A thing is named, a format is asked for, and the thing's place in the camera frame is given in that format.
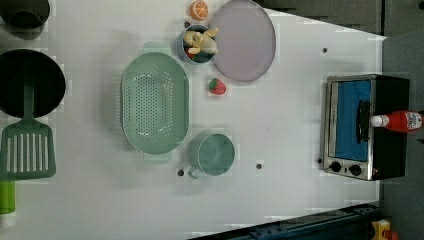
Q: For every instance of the blue metal frame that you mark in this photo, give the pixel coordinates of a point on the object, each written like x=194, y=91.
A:
x=350, y=223

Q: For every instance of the yellow red toy object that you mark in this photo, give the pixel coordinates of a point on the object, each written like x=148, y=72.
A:
x=383, y=231

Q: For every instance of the black round pan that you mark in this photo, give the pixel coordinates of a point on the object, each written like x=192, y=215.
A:
x=17, y=66

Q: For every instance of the large lilac round plate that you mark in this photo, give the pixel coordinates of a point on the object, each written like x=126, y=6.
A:
x=246, y=40

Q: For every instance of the red ketchup bottle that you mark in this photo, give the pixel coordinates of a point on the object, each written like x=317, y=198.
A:
x=399, y=121

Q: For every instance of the red toy strawberry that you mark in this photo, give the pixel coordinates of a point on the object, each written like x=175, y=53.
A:
x=217, y=86

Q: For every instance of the green perforated colander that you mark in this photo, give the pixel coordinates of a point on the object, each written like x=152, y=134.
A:
x=154, y=103

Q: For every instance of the blue bowl with toy food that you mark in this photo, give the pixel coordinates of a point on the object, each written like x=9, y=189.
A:
x=196, y=44

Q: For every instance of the green bottle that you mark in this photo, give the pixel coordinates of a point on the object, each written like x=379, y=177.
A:
x=7, y=204

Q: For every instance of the toy orange half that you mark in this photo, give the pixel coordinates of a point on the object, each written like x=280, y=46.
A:
x=199, y=10

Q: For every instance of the green slotted spatula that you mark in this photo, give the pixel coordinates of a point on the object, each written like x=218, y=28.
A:
x=27, y=146

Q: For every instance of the black cylindrical cup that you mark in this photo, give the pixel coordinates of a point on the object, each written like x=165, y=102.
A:
x=25, y=14

